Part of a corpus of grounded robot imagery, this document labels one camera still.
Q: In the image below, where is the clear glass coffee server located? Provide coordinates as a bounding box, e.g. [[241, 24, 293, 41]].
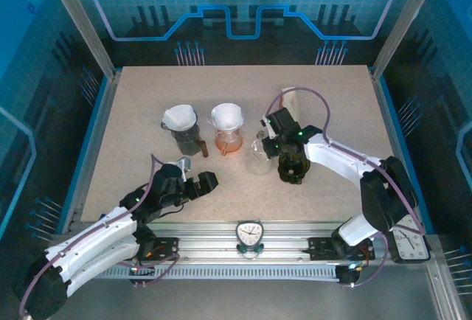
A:
[[249, 131, 280, 176]]

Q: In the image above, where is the dark green coffee dripper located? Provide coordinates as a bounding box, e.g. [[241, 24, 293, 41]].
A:
[[276, 152, 311, 185]]

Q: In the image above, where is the pink glass coffee server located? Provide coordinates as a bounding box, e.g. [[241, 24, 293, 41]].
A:
[[213, 130, 244, 157]]

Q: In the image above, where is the clear plastic coffee dripper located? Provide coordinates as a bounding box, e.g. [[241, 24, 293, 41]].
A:
[[210, 111, 245, 142]]

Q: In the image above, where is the grey glass coffee server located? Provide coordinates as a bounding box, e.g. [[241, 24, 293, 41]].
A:
[[171, 128, 211, 159]]

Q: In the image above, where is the grey plastic coffee dripper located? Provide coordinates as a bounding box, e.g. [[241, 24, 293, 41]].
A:
[[160, 108, 202, 140]]

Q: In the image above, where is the orange coffee filter package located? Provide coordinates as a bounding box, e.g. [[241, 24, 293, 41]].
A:
[[280, 86, 302, 129]]

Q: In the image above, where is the small white green alarm clock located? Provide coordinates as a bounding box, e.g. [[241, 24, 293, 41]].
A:
[[235, 219, 266, 260]]

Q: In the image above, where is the blue table edge strip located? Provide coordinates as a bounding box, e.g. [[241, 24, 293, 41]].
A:
[[68, 76, 119, 225], [375, 76, 431, 225]]

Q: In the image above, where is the black framed white clock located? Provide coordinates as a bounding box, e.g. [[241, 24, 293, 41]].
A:
[[391, 215, 433, 264]]

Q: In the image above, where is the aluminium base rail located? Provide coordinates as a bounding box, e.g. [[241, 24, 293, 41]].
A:
[[147, 222, 377, 264]]

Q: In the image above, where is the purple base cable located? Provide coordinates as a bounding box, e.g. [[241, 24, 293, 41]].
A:
[[125, 246, 185, 288], [346, 234, 390, 288]]

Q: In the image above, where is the grey slotted cable duct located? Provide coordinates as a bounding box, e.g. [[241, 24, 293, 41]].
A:
[[91, 263, 342, 281]]

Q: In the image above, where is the aluminium frame post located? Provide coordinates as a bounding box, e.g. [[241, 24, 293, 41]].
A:
[[41, 0, 122, 80], [370, 0, 445, 80]]

